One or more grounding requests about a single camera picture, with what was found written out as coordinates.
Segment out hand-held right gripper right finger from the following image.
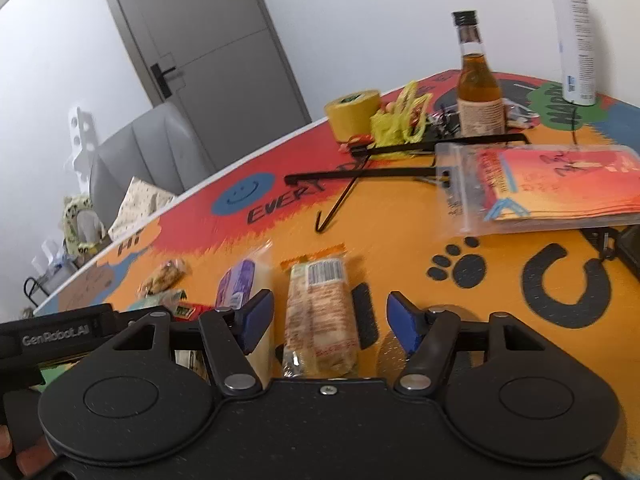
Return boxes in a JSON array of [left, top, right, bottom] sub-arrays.
[[387, 290, 576, 397]]

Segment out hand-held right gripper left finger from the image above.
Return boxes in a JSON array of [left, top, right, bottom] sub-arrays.
[[75, 289, 275, 397]]

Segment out purple bread packet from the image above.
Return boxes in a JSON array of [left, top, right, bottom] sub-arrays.
[[215, 259, 277, 378]]

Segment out orange label cracker packet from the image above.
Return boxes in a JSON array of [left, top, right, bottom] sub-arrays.
[[280, 244, 361, 378]]

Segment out green and red snack packet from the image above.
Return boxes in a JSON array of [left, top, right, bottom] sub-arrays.
[[131, 289, 215, 322]]

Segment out peanut snack packet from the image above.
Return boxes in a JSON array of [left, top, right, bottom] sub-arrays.
[[139, 259, 191, 295]]

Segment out person's left hand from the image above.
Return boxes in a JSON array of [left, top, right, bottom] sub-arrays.
[[0, 426, 53, 480]]

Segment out white plastic clutter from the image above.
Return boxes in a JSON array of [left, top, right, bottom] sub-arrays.
[[32, 240, 76, 291]]

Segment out colourful printed table mat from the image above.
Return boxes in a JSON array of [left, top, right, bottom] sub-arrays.
[[30, 67, 640, 391]]

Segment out black metal hanger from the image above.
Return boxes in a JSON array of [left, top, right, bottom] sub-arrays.
[[284, 132, 531, 235]]

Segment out dotted cream cushion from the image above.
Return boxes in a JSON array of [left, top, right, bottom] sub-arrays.
[[107, 176, 177, 242]]

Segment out small red clip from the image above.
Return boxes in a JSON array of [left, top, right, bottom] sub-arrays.
[[340, 132, 373, 153]]

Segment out yellow plastic clips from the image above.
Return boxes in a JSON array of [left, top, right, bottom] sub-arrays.
[[370, 80, 431, 148]]

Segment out grey chair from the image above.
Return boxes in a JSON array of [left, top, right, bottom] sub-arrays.
[[89, 101, 216, 231]]

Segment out clear bag of red packets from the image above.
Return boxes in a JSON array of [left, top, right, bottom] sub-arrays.
[[434, 142, 640, 236]]

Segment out white foam board with holes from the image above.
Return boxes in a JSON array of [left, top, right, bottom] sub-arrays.
[[67, 106, 101, 186]]

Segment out yellow tape roll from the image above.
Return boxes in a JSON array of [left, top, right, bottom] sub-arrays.
[[324, 90, 381, 142]]

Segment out brown glass bottle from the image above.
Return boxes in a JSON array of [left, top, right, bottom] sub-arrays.
[[451, 10, 506, 137]]

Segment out black phone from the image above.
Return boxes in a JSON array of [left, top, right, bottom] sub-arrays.
[[617, 225, 640, 278]]

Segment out grey door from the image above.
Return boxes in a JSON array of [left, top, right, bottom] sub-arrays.
[[95, 0, 313, 126]]

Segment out white spray can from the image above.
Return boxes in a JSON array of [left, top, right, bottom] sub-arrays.
[[549, 0, 598, 107]]

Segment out black door handle lock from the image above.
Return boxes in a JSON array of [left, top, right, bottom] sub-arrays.
[[150, 62, 177, 98]]

